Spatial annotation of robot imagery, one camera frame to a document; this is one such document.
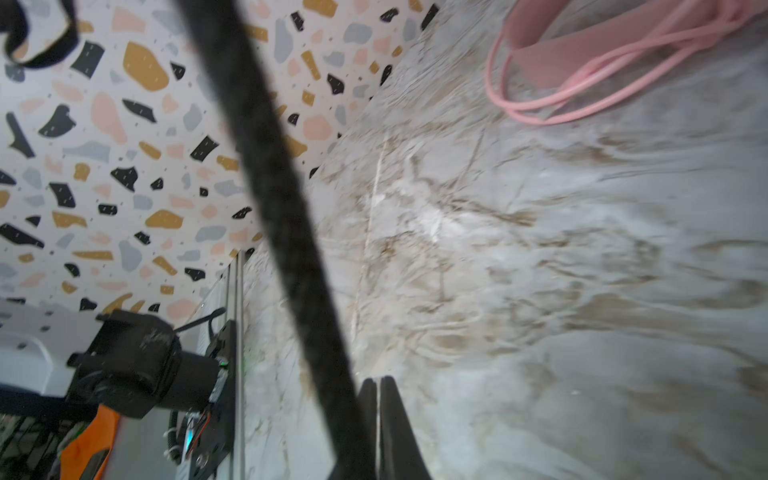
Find pink headphones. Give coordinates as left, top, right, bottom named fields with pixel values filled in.
left=503, top=0, right=721, bottom=91

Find black headphone cable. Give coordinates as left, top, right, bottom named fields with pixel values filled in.
left=0, top=0, right=379, bottom=480

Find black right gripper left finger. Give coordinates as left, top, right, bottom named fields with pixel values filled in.
left=328, top=378, right=378, bottom=479

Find pink headphone cable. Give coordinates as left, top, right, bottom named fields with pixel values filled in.
left=484, top=0, right=768, bottom=127

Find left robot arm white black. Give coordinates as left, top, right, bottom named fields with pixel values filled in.
left=1, top=299, right=229, bottom=420

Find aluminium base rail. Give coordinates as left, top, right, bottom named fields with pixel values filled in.
left=175, top=253, right=246, bottom=479

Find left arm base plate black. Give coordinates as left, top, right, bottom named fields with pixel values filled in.
left=177, top=320, right=238, bottom=479

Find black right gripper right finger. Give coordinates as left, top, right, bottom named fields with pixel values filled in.
left=379, top=376, right=432, bottom=480

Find orange object behind rail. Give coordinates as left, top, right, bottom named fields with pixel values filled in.
left=60, top=406, right=120, bottom=480

